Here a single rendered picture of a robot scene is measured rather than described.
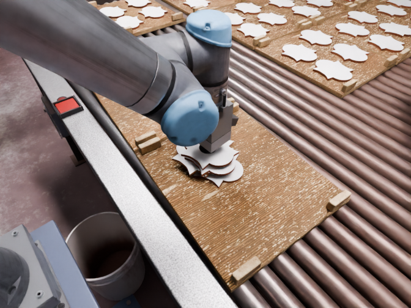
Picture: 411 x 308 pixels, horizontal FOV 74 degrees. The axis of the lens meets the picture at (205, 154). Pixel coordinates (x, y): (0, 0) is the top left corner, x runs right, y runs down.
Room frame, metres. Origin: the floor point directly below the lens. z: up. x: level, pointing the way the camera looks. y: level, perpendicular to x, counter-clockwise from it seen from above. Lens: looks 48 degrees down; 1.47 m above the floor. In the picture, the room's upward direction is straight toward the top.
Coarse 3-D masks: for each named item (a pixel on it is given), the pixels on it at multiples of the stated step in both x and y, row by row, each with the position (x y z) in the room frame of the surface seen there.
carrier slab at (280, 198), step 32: (256, 128) 0.59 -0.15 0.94; (160, 160) 0.46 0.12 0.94; (256, 160) 0.46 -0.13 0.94; (288, 160) 0.46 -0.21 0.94; (192, 192) 0.36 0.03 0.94; (224, 192) 0.36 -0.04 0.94; (256, 192) 0.36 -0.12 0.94; (288, 192) 0.36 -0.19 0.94; (320, 192) 0.36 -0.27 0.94; (192, 224) 0.28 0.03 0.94; (224, 224) 0.28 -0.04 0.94; (256, 224) 0.28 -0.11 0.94; (288, 224) 0.28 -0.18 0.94; (224, 256) 0.21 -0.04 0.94; (256, 256) 0.21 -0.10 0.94
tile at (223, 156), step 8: (224, 144) 0.47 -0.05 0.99; (184, 152) 0.44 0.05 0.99; (192, 152) 0.44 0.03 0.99; (200, 152) 0.44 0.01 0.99; (216, 152) 0.44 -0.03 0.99; (224, 152) 0.44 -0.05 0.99; (232, 152) 0.44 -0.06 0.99; (200, 160) 0.42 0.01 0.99; (208, 160) 0.42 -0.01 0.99; (216, 160) 0.42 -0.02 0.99; (224, 160) 0.42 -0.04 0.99
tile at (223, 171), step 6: (234, 150) 0.47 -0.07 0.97; (192, 162) 0.43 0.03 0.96; (234, 162) 0.43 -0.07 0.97; (210, 168) 0.41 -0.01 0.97; (216, 168) 0.41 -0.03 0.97; (222, 168) 0.41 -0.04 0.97; (228, 168) 0.41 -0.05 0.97; (234, 168) 0.42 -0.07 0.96; (204, 174) 0.40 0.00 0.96; (216, 174) 0.39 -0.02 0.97; (222, 174) 0.39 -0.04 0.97
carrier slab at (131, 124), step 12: (96, 96) 0.75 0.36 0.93; (108, 108) 0.68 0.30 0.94; (120, 108) 0.68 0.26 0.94; (120, 120) 0.62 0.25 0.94; (132, 120) 0.62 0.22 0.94; (144, 120) 0.62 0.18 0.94; (120, 132) 0.58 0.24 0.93; (132, 132) 0.57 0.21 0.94; (144, 132) 0.57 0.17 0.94; (156, 132) 0.57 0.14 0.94; (132, 144) 0.52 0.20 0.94
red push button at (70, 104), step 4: (68, 100) 0.73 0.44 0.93; (72, 100) 0.73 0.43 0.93; (56, 104) 0.71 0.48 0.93; (60, 104) 0.71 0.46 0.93; (64, 104) 0.71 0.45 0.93; (68, 104) 0.71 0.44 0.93; (72, 104) 0.71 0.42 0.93; (76, 104) 0.71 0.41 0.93; (60, 108) 0.69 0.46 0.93; (64, 108) 0.69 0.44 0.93; (68, 108) 0.69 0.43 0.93; (72, 108) 0.69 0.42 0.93; (60, 112) 0.67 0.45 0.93
